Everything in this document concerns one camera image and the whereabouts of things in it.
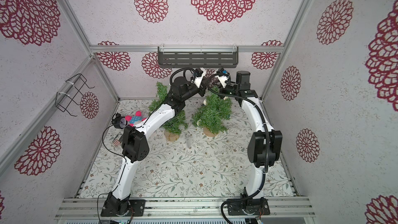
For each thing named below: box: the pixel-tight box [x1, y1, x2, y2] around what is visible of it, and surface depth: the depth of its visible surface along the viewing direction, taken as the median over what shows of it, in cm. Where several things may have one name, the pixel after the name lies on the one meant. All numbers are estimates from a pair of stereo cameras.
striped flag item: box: [112, 133, 124, 146], surface depth 97 cm
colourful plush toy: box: [125, 110, 147, 128], surface depth 104 cm
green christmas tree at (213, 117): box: [192, 85, 233, 137], surface depth 82 cm
